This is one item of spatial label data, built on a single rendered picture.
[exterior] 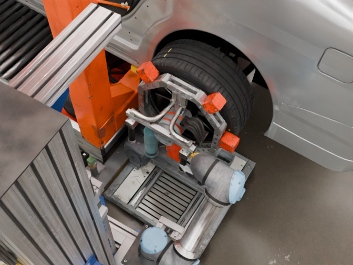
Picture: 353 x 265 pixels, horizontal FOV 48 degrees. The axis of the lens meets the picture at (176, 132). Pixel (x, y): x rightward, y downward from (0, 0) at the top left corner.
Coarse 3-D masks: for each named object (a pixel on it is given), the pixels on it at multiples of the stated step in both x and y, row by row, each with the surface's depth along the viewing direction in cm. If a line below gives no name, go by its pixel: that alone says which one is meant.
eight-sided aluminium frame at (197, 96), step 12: (144, 84) 219; (156, 84) 212; (168, 84) 206; (180, 84) 207; (144, 96) 230; (192, 96) 202; (204, 96) 204; (144, 108) 240; (216, 120) 208; (216, 132) 213; (204, 144) 238; (216, 144) 222
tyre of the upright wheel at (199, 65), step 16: (176, 48) 216; (192, 48) 213; (208, 48) 212; (160, 64) 212; (176, 64) 207; (192, 64) 206; (208, 64) 206; (224, 64) 209; (192, 80) 206; (208, 80) 202; (224, 80) 206; (240, 80) 212; (224, 96) 204; (240, 96) 212; (224, 112) 211; (240, 112) 214; (240, 128) 224
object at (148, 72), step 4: (144, 64) 213; (148, 64) 211; (152, 64) 213; (140, 68) 212; (144, 68) 210; (148, 68) 211; (152, 68) 213; (156, 68) 214; (140, 72) 212; (144, 72) 210; (148, 72) 211; (152, 72) 213; (156, 72) 214; (140, 76) 215; (144, 76) 213; (148, 76) 211; (152, 76) 213; (156, 76) 214; (144, 80) 215; (148, 80) 214; (152, 80) 212
